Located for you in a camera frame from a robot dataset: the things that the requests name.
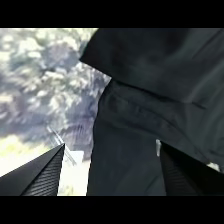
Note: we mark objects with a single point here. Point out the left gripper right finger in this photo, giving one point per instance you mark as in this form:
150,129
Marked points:
186,176

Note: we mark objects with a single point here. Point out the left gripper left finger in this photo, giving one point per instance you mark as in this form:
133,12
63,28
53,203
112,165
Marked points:
41,175

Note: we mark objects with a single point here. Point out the black garment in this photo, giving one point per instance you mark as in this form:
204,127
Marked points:
150,100

